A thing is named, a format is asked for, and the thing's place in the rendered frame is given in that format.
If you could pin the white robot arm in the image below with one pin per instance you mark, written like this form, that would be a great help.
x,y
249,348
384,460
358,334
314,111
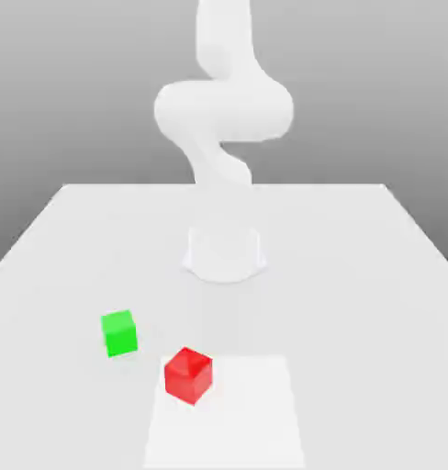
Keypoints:
x,y
224,110

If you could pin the small red cube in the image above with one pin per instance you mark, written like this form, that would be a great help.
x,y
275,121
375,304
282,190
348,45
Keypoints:
x,y
188,376

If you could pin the small green cube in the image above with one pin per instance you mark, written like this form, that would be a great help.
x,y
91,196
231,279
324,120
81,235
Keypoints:
x,y
119,333

